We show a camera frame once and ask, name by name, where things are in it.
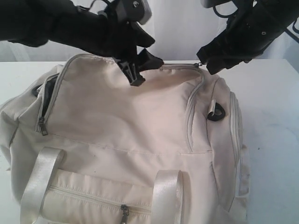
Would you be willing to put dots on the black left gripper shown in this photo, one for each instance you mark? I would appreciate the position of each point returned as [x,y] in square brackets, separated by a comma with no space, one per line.
[99,35]

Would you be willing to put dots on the cream white duffel bag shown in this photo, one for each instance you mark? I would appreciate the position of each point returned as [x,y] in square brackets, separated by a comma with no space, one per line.
[86,147]

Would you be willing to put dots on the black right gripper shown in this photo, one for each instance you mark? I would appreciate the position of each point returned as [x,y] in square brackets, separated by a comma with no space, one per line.
[255,25]

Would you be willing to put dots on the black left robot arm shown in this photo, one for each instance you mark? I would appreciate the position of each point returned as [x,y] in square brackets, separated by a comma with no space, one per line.
[28,22]

